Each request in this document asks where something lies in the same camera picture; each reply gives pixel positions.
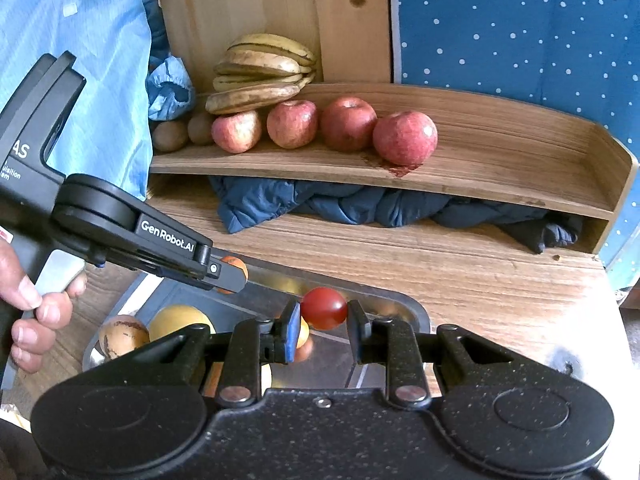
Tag metal tray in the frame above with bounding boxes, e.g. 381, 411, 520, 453
82, 260, 431, 396

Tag large brown banana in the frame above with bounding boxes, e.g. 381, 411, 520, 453
206, 84, 302, 115

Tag cherry tomato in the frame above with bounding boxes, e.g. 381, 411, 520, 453
301, 287, 348, 331

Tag wooden back panel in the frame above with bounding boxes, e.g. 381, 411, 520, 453
155, 0, 393, 95

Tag yellow banana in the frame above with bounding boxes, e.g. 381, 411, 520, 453
214, 72, 316, 92

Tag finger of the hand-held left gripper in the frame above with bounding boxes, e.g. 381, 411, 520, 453
52, 174, 248, 295

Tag striped pepino melon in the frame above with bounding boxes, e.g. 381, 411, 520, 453
98, 315, 151, 361

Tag brown kiwi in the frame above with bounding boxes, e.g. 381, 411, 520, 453
152, 119, 190, 153
187, 111, 217, 146

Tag blue white-dotted cloth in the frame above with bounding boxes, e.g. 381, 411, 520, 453
390, 0, 640, 281

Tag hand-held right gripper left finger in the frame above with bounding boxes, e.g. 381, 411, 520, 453
119, 301, 302, 407

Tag light blue striped garment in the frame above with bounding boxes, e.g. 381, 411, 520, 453
0, 0, 168, 201

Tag yellow lemon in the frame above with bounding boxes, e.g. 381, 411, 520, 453
148, 305, 216, 343

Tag dark blue jacket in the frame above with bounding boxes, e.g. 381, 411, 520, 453
209, 175, 583, 255

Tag red apple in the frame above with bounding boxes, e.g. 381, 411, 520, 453
320, 97, 378, 153
211, 111, 262, 154
372, 111, 438, 167
266, 100, 319, 150

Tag small red-orange fruit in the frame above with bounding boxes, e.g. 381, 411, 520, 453
219, 256, 249, 295

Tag person's left hand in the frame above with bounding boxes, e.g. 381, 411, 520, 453
0, 240, 88, 375

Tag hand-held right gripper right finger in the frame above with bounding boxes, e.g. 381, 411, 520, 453
347, 300, 516, 408

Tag wooden shelf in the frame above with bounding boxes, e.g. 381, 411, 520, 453
149, 81, 640, 255

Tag brown spotted banana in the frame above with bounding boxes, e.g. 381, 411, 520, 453
227, 34, 317, 67
215, 55, 302, 77

